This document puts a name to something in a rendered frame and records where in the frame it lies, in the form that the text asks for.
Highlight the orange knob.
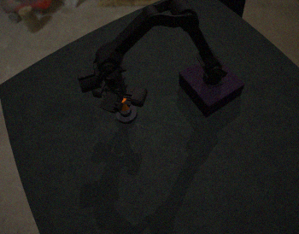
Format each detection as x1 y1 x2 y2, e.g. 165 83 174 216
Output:
121 98 129 111

